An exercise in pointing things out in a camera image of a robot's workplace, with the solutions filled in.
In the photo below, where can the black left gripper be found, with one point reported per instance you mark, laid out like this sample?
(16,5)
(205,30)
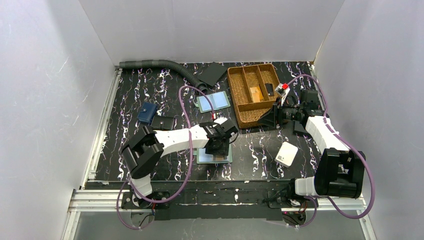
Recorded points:
(218,147)

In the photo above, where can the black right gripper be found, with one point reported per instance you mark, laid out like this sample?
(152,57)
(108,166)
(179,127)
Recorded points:
(276,114)

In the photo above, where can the mint green card holder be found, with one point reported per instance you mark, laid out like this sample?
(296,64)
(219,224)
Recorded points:
(203,158)

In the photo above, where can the black credit card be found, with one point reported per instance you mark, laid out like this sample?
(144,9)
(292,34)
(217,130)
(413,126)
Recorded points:
(269,89)

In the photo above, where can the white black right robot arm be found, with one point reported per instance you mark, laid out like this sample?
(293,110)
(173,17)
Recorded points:
(340,171)

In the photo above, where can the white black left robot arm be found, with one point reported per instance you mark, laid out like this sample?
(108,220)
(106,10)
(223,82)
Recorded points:
(143,151)

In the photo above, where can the orange card in tray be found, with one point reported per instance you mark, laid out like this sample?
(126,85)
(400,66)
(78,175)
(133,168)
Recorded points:
(256,94)

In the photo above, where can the open mint card holder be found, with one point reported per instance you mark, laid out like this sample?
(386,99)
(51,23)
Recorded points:
(214,101)

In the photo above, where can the black flat wallet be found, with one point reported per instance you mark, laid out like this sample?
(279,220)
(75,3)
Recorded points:
(298,129)

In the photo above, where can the white rectangular box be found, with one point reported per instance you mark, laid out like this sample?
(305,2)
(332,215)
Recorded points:
(286,154)

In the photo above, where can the wicker divided tray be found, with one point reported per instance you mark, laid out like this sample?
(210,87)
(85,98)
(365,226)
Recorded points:
(240,79)

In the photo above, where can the black snap wallet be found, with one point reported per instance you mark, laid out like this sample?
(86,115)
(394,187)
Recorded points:
(162,123)

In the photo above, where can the black flat pad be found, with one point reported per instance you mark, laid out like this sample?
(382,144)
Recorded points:
(212,74)

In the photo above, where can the navy blue wallet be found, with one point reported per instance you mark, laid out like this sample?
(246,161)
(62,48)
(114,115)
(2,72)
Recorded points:
(147,113)

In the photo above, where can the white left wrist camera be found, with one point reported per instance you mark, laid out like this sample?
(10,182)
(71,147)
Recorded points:
(219,120)

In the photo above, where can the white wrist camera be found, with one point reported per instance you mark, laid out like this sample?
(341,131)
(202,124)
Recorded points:
(283,90)
(219,120)

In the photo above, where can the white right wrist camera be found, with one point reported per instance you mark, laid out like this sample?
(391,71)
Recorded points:
(283,90)

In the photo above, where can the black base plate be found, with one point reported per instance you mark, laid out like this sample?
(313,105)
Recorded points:
(236,199)

